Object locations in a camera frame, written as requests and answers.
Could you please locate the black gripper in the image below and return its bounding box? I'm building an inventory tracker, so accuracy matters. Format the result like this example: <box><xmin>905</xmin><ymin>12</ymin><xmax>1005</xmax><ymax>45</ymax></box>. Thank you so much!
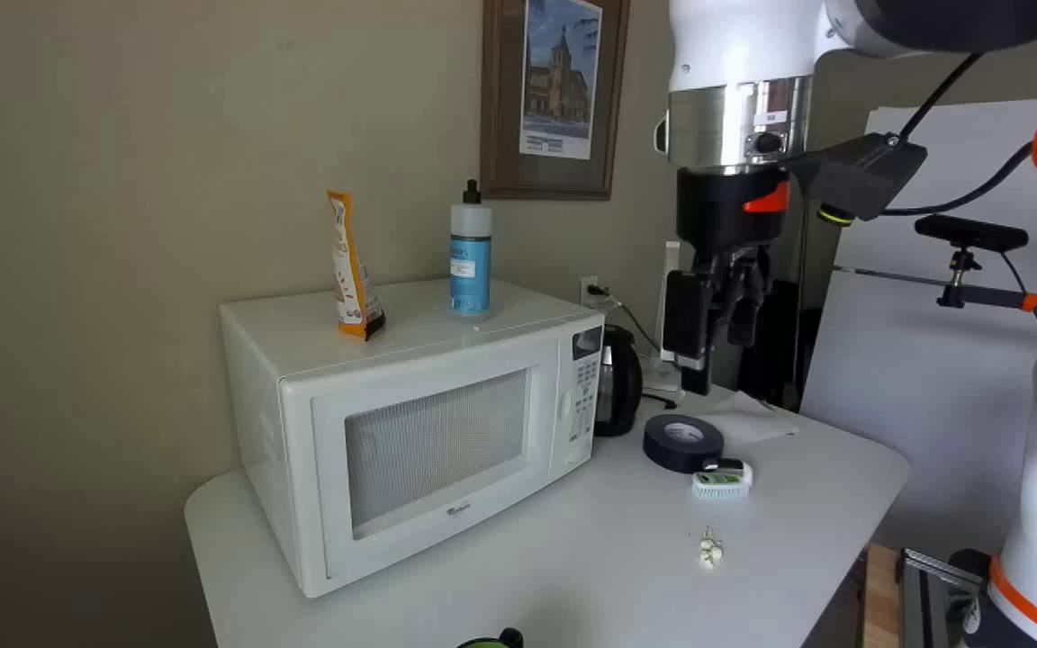
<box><xmin>662</xmin><ymin>163</ymin><xmax>794</xmax><ymax>400</ymax></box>

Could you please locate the black glass electric kettle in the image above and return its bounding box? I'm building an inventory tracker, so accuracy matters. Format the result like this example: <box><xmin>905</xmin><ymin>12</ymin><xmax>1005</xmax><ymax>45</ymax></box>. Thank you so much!
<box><xmin>593</xmin><ymin>325</ymin><xmax>650</xmax><ymax>438</ymax></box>

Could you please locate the black tape roll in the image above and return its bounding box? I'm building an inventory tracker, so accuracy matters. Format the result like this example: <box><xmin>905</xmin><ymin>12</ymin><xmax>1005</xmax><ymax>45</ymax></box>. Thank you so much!
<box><xmin>642</xmin><ymin>412</ymin><xmax>728</xmax><ymax>475</ymax></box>

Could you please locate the silver tripod bar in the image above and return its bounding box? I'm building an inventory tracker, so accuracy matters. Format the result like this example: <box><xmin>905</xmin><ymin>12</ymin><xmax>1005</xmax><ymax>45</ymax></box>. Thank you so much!
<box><xmin>836</xmin><ymin>263</ymin><xmax>1037</xmax><ymax>321</ymax></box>

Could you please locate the white board panel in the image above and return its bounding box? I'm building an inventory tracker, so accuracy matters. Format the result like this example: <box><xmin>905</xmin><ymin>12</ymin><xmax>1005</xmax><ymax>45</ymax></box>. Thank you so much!
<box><xmin>797</xmin><ymin>97</ymin><xmax>1037</xmax><ymax>562</ymax></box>

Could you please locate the blue white squeeze bottle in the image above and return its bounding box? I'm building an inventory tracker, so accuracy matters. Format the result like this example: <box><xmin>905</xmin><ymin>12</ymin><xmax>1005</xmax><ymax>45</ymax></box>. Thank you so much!
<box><xmin>448</xmin><ymin>175</ymin><xmax>497</xmax><ymax>325</ymax></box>

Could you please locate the wooden framed poster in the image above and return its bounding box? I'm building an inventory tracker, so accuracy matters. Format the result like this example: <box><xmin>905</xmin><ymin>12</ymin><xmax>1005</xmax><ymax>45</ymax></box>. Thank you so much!
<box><xmin>476</xmin><ymin>0</ymin><xmax>634</xmax><ymax>201</ymax></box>

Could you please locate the white microwave oven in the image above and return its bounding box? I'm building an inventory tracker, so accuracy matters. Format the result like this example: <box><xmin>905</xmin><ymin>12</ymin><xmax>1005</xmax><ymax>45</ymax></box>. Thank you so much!
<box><xmin>215</xmin><ymin>277</ymin><xmax>610</xmax><ymax>603</ymax></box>

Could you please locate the orange packet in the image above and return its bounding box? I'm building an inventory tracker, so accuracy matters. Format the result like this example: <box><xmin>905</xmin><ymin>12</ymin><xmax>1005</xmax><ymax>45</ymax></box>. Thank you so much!
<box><xmin>323</xmin><ymin>187</ymin><xmax>388</xmax><ymax>346</ymax></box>

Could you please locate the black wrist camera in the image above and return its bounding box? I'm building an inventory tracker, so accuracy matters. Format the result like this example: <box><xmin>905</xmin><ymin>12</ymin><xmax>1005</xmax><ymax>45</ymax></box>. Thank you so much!
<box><xmin>790</xmin><ymin>130</ymin><xmax>933</xmax><ymax>226</ymax></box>

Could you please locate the black camera on tripod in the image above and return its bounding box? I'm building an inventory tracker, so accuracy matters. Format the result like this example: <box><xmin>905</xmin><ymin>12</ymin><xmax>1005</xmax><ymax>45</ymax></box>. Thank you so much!
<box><xmin>910</xmin><ymin>211</ymin><xmax>1035</xmax><ymax>312</ymax></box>

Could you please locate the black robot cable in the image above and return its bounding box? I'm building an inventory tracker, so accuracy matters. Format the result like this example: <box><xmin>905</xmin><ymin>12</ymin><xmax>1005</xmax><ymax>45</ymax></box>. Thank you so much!
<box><xmin>880</xmin><ymin>48</ymin><xmax>1037</xmax><ymax>223</ymax></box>

